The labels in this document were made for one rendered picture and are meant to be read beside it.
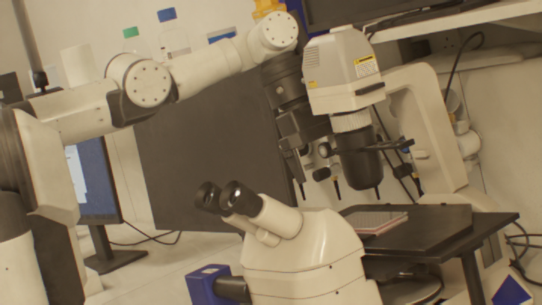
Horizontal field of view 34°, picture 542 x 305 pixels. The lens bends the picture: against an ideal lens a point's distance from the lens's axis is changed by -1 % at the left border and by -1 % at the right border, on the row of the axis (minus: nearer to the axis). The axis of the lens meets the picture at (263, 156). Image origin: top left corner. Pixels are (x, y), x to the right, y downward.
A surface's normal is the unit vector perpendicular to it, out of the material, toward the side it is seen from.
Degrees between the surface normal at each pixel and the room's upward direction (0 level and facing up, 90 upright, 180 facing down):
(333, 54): 73
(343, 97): 90
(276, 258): 50
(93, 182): 86
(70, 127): 100
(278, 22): 79
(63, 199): 86
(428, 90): 90
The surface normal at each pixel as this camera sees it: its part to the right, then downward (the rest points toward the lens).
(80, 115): 0.46, 0.20
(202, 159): -0.76, 0.22
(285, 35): 0.31, -0.15
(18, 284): 0.62, -0.04
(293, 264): -0.74, -0.39
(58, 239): 0.88, 0.00
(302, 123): 0.55, -0.24
